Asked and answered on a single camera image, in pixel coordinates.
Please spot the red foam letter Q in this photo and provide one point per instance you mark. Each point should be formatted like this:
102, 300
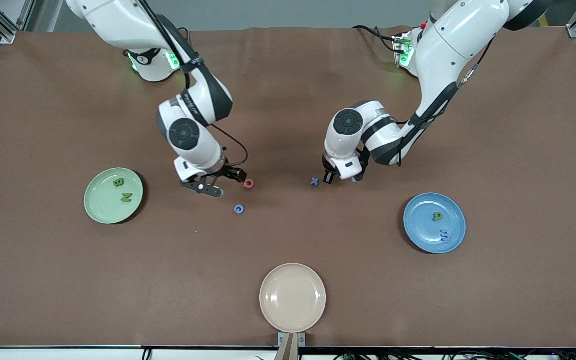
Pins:
245, 184

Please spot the blue foam letter G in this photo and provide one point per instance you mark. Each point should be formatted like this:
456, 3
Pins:
234, 209

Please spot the green foam letter N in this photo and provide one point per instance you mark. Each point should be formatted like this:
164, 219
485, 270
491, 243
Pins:
126, 197

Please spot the green foam letter B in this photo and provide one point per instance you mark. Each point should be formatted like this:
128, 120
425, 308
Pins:
118, 182

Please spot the green foam letter g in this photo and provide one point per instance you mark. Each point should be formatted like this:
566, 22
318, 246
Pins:
437, 216

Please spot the blue foam letter m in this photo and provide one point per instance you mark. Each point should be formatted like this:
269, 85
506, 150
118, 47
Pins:
445, 235

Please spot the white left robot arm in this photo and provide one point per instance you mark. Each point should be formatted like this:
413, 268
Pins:
448, 45

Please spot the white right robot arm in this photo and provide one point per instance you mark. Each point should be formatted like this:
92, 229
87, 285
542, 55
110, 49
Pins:
113, 20

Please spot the brown table cover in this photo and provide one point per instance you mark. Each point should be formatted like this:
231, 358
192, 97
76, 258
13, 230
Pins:
288, 250

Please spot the blue plate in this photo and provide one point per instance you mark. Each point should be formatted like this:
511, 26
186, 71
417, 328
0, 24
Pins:
420, 230

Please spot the light green plate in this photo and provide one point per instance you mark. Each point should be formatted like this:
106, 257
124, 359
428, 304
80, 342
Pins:
103, 210

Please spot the beige plate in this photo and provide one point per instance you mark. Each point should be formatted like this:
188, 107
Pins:
293, 298

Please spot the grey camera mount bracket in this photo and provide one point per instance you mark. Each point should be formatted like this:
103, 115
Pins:
291, 345

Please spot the white table edge rail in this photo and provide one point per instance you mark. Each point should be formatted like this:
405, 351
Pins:
68, 354

